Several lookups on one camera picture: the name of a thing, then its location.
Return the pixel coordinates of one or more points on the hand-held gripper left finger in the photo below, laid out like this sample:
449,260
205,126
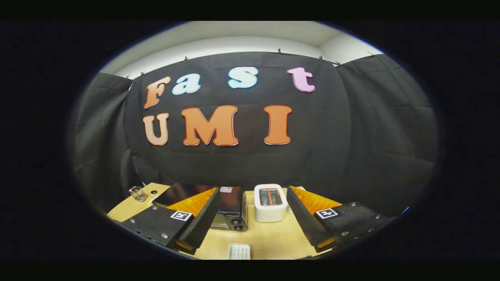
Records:
205,220

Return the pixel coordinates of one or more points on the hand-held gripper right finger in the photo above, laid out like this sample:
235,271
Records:
302,218

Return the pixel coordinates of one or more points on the black toaster oven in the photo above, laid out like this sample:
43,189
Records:
232,210

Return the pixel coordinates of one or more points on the white pop-up toaster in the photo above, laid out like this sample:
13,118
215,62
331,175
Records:
270,212

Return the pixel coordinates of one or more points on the white rectangular tray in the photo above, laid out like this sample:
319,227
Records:
239,251

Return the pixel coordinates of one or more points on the clear glass holder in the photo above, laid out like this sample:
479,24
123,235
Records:
137,194

